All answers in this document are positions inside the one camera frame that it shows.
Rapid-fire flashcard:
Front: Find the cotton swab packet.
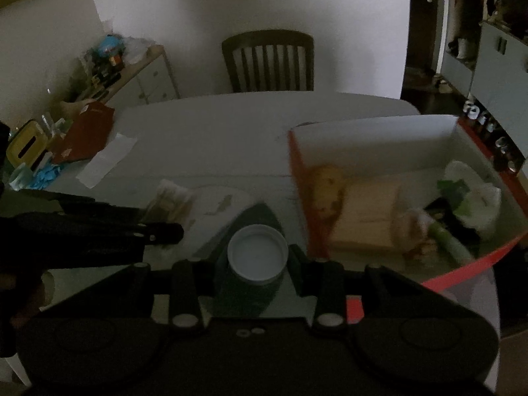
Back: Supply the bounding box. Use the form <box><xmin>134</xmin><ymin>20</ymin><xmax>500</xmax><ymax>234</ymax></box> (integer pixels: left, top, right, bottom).
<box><xmin>141</xmin><ymin>180</ymin><xmax>195</xmax><ymax>226</ymax></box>

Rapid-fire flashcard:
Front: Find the white round jar lid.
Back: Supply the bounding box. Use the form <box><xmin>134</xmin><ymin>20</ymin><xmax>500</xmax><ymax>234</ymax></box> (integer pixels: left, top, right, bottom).
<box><xmin>227</xmin><ymin>224</ymin><xmax>288</xmax><ymax>285</ymax></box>

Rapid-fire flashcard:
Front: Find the beige sponge block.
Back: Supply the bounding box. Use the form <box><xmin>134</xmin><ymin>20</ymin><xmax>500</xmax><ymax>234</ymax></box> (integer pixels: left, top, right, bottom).
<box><xmin>328</xmin><ymin>180</ymin><xmax>400</xmax><ymax>252</ymax></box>

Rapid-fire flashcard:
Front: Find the white green tube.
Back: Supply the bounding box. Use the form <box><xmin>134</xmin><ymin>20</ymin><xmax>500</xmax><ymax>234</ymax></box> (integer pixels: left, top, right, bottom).
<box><xmin>429</xmin><ymin>222</ymin><xmax>475</xmax><ymax>266</ymax></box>

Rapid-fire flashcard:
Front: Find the plastic bag with box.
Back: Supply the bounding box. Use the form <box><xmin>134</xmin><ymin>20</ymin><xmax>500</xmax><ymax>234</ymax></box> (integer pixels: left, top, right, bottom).
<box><xmin>425</xmin><ymin>160</ymin><xmax>502</xmax><ymax>241</ymax></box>

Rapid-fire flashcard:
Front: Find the blue glove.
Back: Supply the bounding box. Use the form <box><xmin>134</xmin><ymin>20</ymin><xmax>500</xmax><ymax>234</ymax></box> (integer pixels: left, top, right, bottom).
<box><xmin>29</xmin><ymin>164</ymin><xmax>64</xmax><ymax>190</ymax></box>

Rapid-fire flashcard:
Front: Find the yellow tissue box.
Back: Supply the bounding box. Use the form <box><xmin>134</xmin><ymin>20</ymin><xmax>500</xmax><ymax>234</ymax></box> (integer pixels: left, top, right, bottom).
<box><xmin>6</xmin><ymin>120</ymin><xmax>49</xmax><ymax>171</ymax></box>

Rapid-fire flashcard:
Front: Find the white paper towel sheet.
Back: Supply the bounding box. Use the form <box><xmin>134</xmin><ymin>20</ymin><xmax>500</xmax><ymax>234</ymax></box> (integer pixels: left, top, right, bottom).
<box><xmin>76</xmin><ymin>133</ymin><xmax>137</xmax><ymax>189</ymax></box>

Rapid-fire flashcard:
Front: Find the dark red cloth bag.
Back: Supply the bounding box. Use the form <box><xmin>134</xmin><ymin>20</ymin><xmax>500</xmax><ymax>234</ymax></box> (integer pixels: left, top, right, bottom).
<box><xmin>52</xmin><ymin>101</ymin><xmax>115</xmax><ymax>165</ymax></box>

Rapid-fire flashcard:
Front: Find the red cardboard shoe box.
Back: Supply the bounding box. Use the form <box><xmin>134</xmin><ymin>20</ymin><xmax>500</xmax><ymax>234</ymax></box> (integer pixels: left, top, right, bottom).
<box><xmin>288</xmin><ymin>115</ymin><xmax>527</xmax><ymax>291</ymax></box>

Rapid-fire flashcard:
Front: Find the wooden side cabinet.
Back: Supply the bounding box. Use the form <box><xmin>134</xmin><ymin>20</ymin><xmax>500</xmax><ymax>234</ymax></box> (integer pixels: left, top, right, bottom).
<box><xmin>61</xmin><ymin>44</ymin><xmax>181</xmax><ymax>113</ymax></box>

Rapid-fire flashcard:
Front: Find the blue globe toy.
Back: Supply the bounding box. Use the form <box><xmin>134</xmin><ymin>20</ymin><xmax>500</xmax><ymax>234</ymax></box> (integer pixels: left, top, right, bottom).
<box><xmin>97</xmin><ymin>35</ymin><xmax>123</xmax><ymax>66</ymax></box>

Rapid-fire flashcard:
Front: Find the dark wooden chair at wall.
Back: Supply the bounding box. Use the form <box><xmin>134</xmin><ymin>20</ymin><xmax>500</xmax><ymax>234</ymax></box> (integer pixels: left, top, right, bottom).
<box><xmin>221</xmin><ymin>30</ymin><xmax>314</xmax><ymax>93</ymax></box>

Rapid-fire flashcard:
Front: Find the light blue wall cabinet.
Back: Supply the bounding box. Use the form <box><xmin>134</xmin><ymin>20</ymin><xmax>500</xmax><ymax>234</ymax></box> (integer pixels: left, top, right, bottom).
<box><xmin>443</xmin><ymin>0</ymin><xmax>527</xmax><ymax>156</ymax></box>

